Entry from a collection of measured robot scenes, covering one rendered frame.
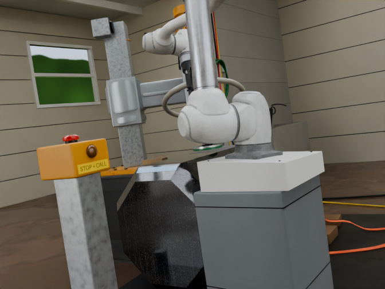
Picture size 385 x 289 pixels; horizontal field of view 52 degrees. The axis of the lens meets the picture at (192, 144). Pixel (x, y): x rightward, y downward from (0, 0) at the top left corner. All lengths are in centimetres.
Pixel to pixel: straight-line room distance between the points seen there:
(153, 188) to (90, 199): 156
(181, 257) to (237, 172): 113
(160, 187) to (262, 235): 109
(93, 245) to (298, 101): 700
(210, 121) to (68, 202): 71
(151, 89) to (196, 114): 205
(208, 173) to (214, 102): 29
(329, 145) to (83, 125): 555
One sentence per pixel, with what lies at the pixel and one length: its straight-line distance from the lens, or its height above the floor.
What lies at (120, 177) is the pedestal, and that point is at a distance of 337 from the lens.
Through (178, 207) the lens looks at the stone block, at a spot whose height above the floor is 59.
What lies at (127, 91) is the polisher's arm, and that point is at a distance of 347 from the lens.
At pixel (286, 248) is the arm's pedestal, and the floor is 59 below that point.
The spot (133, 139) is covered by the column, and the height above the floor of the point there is 102.
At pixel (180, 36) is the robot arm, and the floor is 155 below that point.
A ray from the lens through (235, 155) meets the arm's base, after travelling 166.
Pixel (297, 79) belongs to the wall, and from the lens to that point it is 780.
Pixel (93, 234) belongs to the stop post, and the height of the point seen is 86.
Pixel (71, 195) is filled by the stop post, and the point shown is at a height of 96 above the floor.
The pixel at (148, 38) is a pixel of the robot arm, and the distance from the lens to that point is 212.
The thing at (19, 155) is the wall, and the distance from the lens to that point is 882.
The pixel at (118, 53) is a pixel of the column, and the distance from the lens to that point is 359.
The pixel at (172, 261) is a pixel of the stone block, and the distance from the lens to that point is 260.
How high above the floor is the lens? 108
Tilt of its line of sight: 3 degrees down
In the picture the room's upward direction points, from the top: 8 degrees counter-clockwise
